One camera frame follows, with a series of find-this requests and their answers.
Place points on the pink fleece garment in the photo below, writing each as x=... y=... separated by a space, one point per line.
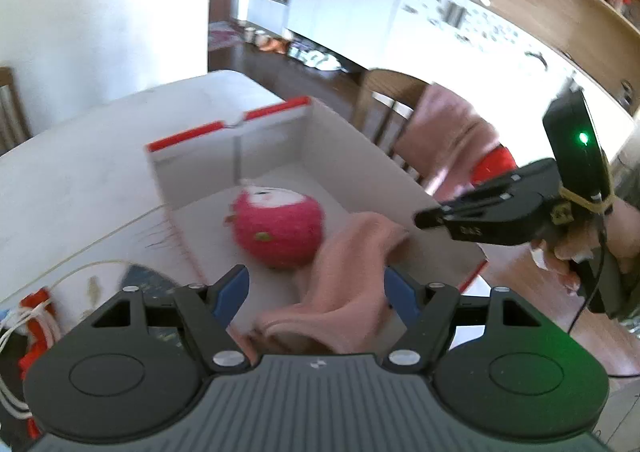
x=350 y=272

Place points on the pink plush toy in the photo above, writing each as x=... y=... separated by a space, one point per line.
x=277 y=227

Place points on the person's right hand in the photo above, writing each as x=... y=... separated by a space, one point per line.
x=562 y=257

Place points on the red patterned rug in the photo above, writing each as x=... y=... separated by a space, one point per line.
x=222 y=37

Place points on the white cabinet with stickers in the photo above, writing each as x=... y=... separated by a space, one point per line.
x=480 y=37

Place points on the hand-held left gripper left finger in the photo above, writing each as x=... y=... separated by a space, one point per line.
x=232 y=293

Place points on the red cloth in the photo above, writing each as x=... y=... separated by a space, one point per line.
x=495 y=164

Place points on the row of shoes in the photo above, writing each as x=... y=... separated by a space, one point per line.
x=315 y=56

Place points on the low white cabinet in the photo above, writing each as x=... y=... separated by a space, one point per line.
x=267 y=12

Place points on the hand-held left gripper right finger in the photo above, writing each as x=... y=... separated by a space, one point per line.
x=402 y=301

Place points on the red garment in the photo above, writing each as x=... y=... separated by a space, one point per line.
x=37 y=317

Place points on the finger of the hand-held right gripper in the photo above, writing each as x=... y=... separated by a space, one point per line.
x=492 y=196
x=475 y=228

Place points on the red and white cardboard box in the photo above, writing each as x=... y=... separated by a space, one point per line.
x=280 y=152

